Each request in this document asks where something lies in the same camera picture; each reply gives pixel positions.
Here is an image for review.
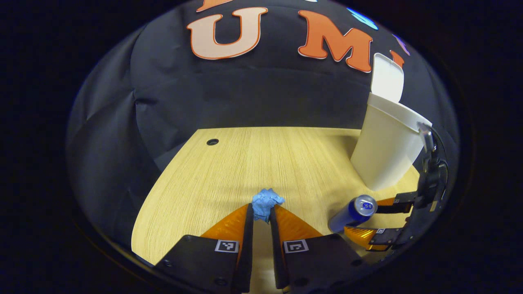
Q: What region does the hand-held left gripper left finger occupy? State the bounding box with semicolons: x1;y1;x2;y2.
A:
154;203;255;294

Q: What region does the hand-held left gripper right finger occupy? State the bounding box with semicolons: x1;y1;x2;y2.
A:
269;204;370;291

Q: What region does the blue pop can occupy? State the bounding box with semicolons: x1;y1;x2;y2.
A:
328;194;378;234

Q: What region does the blue paper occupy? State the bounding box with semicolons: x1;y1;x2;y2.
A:
251;188;286;223

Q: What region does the white desktop garbage bin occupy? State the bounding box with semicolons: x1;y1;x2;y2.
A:
350;53;433;192

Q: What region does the black backdrop cloth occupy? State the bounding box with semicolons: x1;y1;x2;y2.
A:
65;0;460;249

